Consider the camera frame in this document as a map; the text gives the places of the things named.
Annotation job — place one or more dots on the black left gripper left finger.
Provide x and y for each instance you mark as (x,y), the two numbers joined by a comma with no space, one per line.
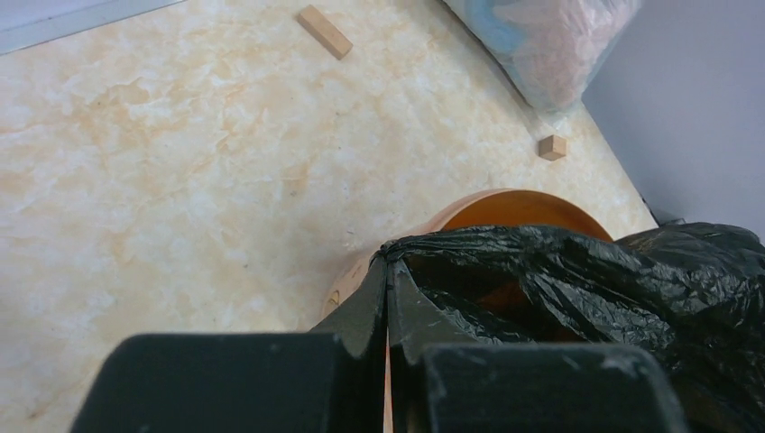
(328,379)

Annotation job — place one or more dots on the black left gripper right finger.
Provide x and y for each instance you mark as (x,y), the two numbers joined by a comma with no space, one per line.
(443,380)

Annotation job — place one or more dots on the orange plastic trash bin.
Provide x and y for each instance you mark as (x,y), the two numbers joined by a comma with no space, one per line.
(498,207)

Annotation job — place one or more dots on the black trash bag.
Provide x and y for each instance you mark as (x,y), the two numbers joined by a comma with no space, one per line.
(691,295)

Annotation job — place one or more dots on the large translucent trash bag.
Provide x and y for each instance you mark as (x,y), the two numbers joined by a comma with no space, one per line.
(550,49)

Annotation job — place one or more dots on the wooden cube block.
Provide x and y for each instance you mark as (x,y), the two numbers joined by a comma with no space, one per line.
(552,148)

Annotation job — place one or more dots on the flat wooden block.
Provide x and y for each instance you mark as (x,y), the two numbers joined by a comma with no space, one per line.
(325,32)

